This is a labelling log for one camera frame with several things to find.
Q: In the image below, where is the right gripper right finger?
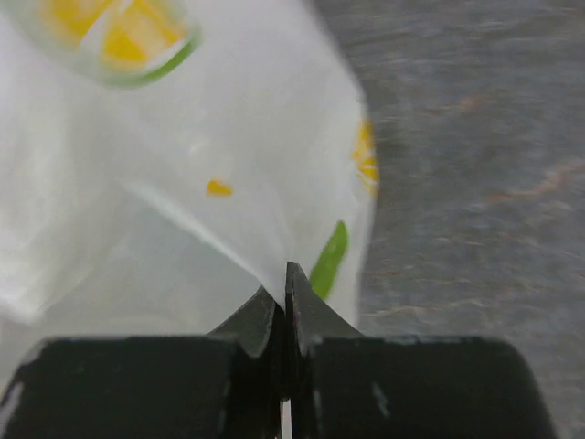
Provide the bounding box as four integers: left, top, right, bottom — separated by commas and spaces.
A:
285, 263, 557, 438

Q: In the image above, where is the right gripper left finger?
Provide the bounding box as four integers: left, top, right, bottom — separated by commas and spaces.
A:
1, 291, 280, 438

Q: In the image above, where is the white plastic bag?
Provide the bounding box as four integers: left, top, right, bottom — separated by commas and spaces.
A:
0, 0, 381, 339

